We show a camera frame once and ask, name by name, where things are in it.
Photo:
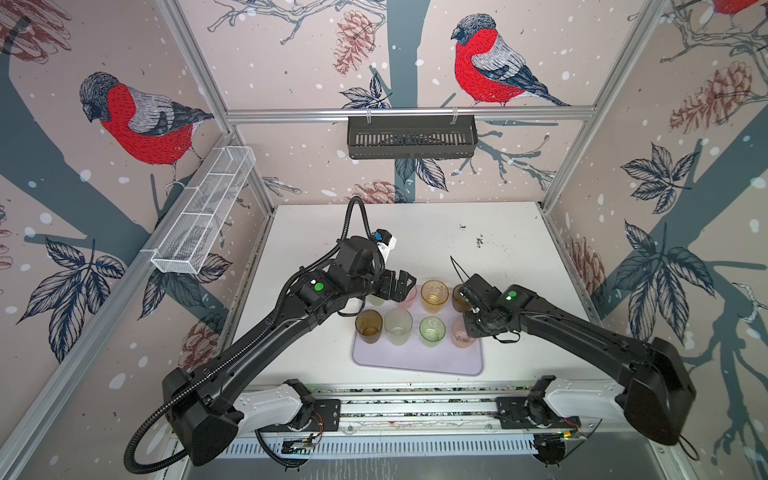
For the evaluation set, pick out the black hanging wire basket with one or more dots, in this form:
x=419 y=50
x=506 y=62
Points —
x=412 y=137

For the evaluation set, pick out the olive amber textured glass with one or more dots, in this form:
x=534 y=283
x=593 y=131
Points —
x=369 y=325

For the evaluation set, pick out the white mesh wall shelf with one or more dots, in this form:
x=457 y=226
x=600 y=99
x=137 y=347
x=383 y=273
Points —
x=194 y=232

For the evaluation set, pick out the dark amber textured glass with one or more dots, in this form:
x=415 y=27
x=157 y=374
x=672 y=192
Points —
x=459 y=303

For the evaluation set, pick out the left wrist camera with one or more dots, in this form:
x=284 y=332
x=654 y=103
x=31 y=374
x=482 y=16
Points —
x=385 y=241

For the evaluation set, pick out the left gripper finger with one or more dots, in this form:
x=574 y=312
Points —
x=405 y=278
x=404 y=291

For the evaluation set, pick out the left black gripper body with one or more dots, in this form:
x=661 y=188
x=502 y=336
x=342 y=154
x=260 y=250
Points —
x=383 y=284

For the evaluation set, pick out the pale pink textured glass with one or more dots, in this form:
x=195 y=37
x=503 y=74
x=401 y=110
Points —
x=460 y=336

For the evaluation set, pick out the pink faceted glass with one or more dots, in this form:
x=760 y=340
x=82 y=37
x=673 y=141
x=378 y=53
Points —
x=410 y=298

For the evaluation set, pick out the yellow faceted glass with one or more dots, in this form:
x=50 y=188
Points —
x=434 y=295

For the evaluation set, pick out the tall pale green glass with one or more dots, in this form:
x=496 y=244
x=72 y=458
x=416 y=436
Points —
x=398 y=324

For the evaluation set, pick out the aluminium front rail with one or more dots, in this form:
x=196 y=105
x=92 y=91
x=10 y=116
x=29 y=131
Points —
x=431 y=407

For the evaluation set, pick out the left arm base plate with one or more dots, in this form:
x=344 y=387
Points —
x=324 y=417

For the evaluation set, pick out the lavender plastic tray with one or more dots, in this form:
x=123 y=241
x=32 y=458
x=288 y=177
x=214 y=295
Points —
x=445 y=358

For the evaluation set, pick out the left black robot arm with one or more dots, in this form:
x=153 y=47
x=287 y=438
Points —
x=200 y=405

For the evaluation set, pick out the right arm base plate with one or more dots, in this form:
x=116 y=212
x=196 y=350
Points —
x=519 y=413

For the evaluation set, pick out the pale green short glass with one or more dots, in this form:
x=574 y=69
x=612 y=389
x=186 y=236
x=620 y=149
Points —
x=374 y=300

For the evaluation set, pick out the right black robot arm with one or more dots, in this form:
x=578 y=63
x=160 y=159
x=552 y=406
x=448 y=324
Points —
x=657 y=391

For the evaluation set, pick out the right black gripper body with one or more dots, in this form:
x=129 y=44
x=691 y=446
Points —
x=476 y=323

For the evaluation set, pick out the small bright green glass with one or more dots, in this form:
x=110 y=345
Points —
x=432 y=331

